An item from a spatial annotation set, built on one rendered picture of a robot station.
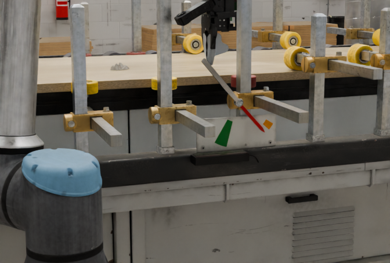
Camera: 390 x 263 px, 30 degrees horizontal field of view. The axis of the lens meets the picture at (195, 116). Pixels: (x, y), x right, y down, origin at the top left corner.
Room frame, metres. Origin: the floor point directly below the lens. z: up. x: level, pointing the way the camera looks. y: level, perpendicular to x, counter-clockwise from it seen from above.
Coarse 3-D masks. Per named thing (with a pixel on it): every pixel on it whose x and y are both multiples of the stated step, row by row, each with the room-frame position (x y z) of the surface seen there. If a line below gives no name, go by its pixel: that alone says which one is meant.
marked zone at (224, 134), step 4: (228, 120) 2.15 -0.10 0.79; (228, 124) 2.15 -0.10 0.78; (224, 128) 2.14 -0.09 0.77; (228, 128) 2.15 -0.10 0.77; (220, 132) 2.14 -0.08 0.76; (224, 132) 2.14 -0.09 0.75; (228, 132) 2.15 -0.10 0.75; (220, 136) 2.14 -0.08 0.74; (224, 136) 2.14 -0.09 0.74; (228, 136) 2.15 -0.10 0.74; (216, 140) 2.13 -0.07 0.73; (220, 140) 2.14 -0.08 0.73; (224, 140) 2.14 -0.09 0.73; (220, 144) 2.14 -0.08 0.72; (224, 144) 2.14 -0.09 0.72
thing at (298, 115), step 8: (256, 96) 2.16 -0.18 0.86; (264, 96) 2.16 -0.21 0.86; (256, 104) 2.16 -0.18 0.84; (264, 104) 2.10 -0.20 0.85; (272, 104) 2.05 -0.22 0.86; (280, 104) 2.03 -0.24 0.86; (272, 112) 2.05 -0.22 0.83; (280, 112) 2.00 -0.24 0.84; (288, 112) 1.95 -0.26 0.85; (296, 112) 1.91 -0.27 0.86; (304, 112) 1.90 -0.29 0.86; (296, 120) 1.91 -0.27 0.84; (304, 120) 1.90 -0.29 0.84
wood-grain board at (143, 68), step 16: (336, 48) 3.27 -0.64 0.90; (48, 64) 2.67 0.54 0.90; (64, 64) 2.67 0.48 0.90; (96, 64) 2.66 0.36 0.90; (112, 64) 2.66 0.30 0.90; (128, 64) 2.66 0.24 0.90; (144, 64) 2.66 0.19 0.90; (176, 64) 2.66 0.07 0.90; (192, 64) 2.66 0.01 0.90; (224, 64) 2.65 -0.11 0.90; (256, 64) 2.65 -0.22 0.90; (272, 64) 2.65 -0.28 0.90; (48, 80) 2.24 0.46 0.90; (64, 80) 2.24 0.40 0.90; (96, 80) 2.24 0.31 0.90; (112, 80) 2.24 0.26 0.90; (128, 80) 2.26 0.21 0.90; (144, 80) 2.27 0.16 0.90; (192, 80) 2.32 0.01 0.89; (208, 80) 2.34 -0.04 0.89; (224, 80) 2.36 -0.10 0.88; (256, 80) 2.40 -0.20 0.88; (272, 80) 2.42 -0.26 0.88
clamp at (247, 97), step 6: (258, 90) 2.23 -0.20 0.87; (228, 96) 2.19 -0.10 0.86; (240, 96) 2.16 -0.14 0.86; (246, 96) 2.17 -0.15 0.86; (252, 96) 2.17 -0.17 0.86; (270, 96) 2.19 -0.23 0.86; (228, 102) 2.19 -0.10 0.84; (246, 102) 2.17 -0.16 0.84; (252, 102) 2.17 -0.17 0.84; (234, 108) 2.17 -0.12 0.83; (240, 108) 2.16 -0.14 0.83; (246, 108) 2.17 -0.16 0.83; (252, 108) 2.17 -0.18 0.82; (258, 108) 2.18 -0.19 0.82
